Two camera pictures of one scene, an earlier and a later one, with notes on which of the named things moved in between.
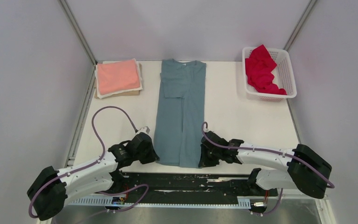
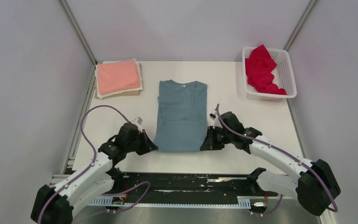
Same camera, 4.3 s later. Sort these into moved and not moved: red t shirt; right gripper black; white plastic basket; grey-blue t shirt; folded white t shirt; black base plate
Moved: right gripper black; grey-blue t shirt
Not moved: folded white t shirt; red t shirt; white plastic basket; black base plate
